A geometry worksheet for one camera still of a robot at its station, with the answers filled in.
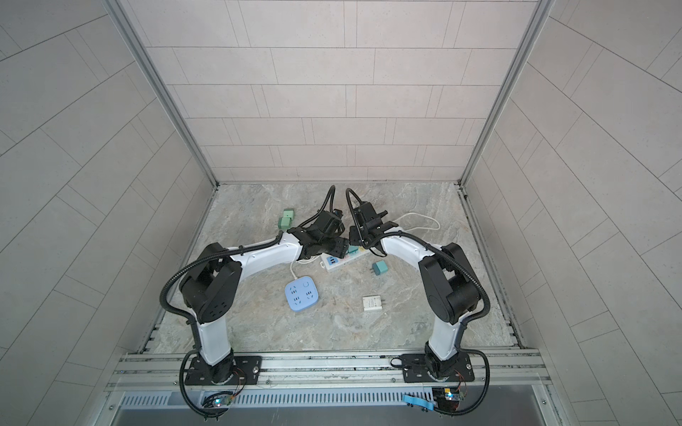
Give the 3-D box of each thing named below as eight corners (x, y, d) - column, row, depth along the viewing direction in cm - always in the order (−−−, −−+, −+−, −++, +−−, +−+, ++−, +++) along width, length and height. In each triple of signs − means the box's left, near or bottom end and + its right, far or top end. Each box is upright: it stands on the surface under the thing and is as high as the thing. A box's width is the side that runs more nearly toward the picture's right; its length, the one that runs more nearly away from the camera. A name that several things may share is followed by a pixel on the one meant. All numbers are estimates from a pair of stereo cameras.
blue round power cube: (292, 314, 83) (290, 310, 80) (285, 287, 88) (283, 283, 86) (321, 302, 85) (320, 298, 83) (312, 277, 91) (311, 273, 88)
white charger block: (362, 310, 84) (363, 307, 82) (362, 298, 86) (362, 295, 84) (384, 310, 84) (385, 307, 82) (384, 298, 86) (384, 296, 84)
